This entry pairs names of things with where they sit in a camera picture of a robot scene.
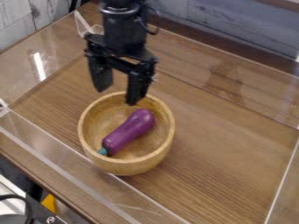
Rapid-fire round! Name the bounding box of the black cable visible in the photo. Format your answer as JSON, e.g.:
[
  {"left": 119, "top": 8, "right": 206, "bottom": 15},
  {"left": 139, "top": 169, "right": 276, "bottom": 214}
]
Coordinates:
[{"left": 0, "top": 193, "right": 37, "bottom": 224}]

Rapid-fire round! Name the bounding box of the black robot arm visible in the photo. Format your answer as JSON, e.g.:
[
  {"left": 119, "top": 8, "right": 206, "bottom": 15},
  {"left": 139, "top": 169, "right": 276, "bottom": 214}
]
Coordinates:
[{"left": 85, "top": 0, "right": 159, "bottom": 105}]

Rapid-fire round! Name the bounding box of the clear acrylic corner bracket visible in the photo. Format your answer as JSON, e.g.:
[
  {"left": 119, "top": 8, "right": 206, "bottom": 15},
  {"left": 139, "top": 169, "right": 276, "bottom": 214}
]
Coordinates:
[{"left": 74, "top": 10, "right": 105, "bottom": 38}]

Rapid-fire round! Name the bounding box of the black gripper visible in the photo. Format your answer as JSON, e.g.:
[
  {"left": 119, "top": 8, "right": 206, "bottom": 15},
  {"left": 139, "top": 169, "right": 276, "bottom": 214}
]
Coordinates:
[{"left": 85, "top": 3, "right": 159, "bottom": 106}]

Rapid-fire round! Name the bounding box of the purple toy eggplant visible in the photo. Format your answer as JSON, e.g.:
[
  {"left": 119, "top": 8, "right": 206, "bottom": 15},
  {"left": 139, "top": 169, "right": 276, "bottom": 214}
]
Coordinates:
[{"left": 98, "top": 108, "right": 155, "bottom": 156}]

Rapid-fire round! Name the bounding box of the yellow black base equipment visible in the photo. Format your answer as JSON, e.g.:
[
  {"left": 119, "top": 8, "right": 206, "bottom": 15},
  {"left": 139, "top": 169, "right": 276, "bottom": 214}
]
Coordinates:
[{"left": 0, "top": 169, "right": 87, "bottom": 224}]

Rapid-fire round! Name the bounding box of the brown wooden bowl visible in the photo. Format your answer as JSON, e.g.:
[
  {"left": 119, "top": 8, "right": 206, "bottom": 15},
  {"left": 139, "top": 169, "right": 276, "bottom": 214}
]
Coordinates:
[{"left": 78, "top": 92, "right": 175, "bottom": 176}]

